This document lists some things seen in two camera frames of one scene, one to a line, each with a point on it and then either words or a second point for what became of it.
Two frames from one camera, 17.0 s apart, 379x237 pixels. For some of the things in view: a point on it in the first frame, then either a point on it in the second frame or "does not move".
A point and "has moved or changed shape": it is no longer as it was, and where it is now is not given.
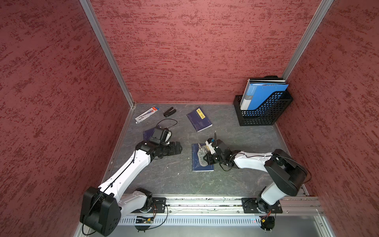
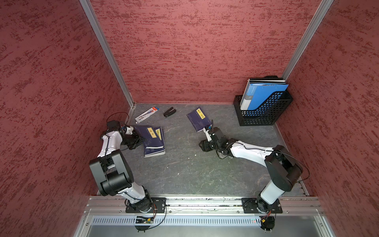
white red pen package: [146, 114] does not move
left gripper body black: [169, 149] → [131, 140]
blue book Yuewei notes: [147, 134] has moved or changed shape
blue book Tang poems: [199, 119] does not move
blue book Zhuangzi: [197, 167] → [150, 138]
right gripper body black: [215, 158] → [210, 145]
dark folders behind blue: [267, 79] does not move
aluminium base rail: [221, 217] does not move
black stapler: [170, 112] does not move
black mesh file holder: [269, 115] does not move
